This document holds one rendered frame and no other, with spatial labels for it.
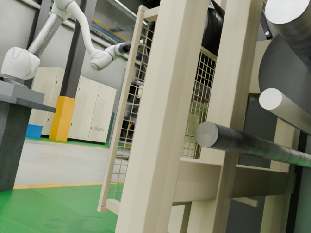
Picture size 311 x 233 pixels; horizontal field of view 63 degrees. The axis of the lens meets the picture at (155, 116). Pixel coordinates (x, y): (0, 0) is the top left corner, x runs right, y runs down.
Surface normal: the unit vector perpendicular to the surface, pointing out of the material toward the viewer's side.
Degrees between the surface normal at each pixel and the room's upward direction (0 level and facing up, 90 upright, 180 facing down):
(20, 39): 90
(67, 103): 90
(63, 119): 90
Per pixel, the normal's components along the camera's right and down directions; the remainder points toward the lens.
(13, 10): 0.80, 0.11
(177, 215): -0.68, -0.19
